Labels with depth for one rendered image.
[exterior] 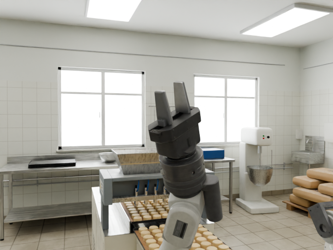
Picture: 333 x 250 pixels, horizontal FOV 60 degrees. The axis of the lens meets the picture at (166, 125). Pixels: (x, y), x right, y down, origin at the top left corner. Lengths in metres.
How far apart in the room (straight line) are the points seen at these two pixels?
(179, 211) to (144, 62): 4.54
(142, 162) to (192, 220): 1.26
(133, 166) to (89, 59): 3.27
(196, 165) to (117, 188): 1.35
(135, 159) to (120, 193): 0.23
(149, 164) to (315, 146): 4.79
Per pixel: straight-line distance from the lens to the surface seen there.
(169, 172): 0.55
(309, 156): 5.94
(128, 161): 1.80
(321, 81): 6.25
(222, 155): 4.92
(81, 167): 4.10
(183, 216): 0.59
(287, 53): 6.52
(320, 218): 0.67
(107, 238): 1.86
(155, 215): 1.90
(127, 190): 1.88
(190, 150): 0.55
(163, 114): 0.51
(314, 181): 5.21
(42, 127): 4.81
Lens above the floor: 1.53
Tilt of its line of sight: 1 degrees down
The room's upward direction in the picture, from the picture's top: straight up
